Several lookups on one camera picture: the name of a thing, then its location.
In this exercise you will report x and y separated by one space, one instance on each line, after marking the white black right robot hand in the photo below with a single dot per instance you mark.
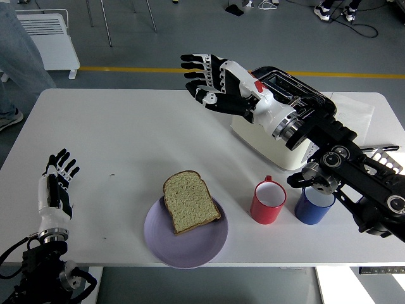
265 107

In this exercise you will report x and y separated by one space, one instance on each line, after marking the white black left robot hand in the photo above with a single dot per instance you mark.
50 215

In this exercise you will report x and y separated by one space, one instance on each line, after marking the brown bread slice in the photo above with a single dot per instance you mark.
190 202

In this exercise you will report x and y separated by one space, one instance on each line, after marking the purple plate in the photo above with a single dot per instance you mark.
190 250

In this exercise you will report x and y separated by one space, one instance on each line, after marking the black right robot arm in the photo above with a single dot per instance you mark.
364 183

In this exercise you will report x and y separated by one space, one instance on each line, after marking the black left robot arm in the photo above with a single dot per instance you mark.
41 263

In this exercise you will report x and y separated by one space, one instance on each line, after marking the cream chrome toaster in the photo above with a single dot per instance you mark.
262 145

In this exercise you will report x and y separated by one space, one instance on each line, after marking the white table leg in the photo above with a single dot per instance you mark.
96 272
319 285

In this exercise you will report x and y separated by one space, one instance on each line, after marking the white paper sheet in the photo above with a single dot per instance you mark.
354 114

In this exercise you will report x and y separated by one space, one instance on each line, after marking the black floor pedal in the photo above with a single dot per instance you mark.
234 9

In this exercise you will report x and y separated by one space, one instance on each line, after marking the red mug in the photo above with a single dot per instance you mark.
264 213

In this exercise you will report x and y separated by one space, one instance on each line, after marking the white power adapter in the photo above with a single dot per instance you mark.
247 3

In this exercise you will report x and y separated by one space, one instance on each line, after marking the black white sneaker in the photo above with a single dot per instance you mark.
349 13
321 12

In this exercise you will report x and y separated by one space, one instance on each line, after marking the blue mug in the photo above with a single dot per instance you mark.
308 215

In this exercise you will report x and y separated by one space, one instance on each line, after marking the black silver pen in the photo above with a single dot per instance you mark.
384 147

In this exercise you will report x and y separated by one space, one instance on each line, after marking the silver toast rack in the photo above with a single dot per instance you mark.
387 160

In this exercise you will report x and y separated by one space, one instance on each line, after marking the metal chair leg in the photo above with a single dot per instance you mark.
89 12
152 16
106 22

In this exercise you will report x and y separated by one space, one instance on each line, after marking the person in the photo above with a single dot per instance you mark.
19 63

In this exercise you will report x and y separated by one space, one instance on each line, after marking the white panel heater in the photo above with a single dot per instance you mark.
53 47

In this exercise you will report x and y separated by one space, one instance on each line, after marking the black table control panel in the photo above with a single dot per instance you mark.
383 270

